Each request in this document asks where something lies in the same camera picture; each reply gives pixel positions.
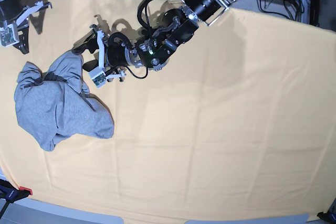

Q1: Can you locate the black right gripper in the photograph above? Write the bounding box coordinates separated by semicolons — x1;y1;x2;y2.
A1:
1;0;29;54

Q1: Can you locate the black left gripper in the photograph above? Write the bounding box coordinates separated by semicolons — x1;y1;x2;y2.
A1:
71;32;131;71

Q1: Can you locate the grey t-shirt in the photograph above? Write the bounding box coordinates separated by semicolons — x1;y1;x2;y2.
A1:
14;51;114;152

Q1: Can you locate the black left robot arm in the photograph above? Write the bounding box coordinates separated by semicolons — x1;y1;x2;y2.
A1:
71;0;238;72

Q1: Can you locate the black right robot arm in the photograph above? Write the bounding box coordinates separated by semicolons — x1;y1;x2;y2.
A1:
1;0;34;55

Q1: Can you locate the clamp with red tip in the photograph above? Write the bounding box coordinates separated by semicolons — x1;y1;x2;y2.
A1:
1;179;33;204

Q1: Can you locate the yellow table cloth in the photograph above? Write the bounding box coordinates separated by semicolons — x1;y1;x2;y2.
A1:
1;0;335;223

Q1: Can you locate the black box far right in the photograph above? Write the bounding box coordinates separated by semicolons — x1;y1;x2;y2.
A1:
309;0;320;27

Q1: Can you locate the black clamp bottom right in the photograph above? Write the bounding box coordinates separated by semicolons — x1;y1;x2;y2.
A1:
317;202;336;224

